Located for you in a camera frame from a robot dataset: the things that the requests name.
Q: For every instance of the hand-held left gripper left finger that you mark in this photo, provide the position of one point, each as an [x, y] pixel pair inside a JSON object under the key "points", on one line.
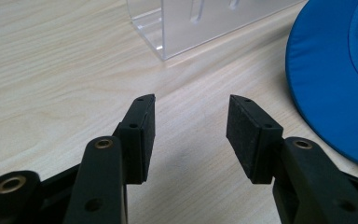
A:
{"points": [[136, 140]]}

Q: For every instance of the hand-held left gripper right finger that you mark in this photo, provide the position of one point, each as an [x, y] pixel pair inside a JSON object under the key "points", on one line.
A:
{"points": [[254, 140]]}

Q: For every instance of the blue sun hat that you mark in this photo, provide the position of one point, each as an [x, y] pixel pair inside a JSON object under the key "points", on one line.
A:
{"points": [[332, 77]]}

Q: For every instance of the clear acrylic stand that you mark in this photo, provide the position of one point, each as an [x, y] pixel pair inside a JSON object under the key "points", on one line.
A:
{"points": [[180, 25]]}

